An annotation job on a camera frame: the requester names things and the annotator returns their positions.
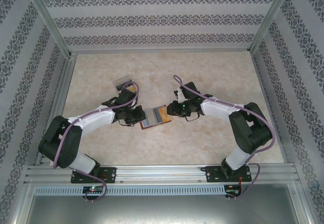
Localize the white tape piece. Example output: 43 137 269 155
176 87 186 104

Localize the clear plastic card box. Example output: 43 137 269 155
111 75 134 92

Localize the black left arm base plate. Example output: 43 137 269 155
70 167 117 184

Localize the thin aluminium frame rail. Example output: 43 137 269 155
70 51 252 56

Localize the grey metal sheet panel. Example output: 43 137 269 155
25 183 313 224

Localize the slotted grey cable duct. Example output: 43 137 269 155
34 185 244 197

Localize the aluminium side frame rail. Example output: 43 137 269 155
249 52 298 165
30 53 78 168

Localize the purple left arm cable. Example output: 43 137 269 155
52 82 140 201

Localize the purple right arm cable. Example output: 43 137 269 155
173 74 276 199

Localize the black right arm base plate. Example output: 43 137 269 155
205 165 253 183

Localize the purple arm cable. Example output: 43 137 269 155
52 82 140 201
173 74 276 199

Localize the aluminium frame post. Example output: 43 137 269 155
21 0 73 57
249 0 302 54

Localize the aluminium mounting rail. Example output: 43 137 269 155
25 163 298 184

